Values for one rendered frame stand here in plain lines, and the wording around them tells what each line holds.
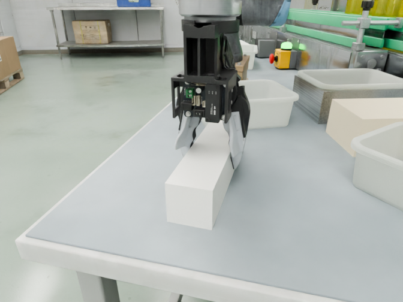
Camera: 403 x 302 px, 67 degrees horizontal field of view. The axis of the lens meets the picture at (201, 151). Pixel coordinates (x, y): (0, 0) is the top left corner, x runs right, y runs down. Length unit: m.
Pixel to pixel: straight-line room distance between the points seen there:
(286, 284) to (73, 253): 0.24
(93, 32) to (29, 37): 1.55
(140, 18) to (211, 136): 6.38
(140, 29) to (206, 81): 6.50
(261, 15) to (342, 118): 0.42
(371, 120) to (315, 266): 0.32
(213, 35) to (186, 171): 0.17
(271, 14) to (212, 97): 0.61
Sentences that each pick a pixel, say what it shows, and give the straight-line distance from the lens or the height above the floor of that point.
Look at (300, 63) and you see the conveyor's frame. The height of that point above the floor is 0.78.
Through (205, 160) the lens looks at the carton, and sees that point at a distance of 0.43.
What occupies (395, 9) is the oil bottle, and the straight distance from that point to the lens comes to 1.10.
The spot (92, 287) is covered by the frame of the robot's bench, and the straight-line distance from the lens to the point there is 0.51.
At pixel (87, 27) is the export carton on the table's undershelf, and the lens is 6.36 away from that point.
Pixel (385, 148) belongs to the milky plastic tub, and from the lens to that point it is 0.59.
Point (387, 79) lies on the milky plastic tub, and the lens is 0.92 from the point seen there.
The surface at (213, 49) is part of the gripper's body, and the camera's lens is 0.38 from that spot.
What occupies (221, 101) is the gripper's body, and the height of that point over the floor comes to 0.90.
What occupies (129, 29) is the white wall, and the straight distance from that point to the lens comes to 6.87.
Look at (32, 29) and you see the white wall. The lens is 7.32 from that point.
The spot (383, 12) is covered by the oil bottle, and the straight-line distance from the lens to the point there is 1.15.
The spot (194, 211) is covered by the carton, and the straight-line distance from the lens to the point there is 0.39.
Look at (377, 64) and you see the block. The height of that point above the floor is 0.85.
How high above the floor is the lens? 1.01
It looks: 27 degrees down
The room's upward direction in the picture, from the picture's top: straight up
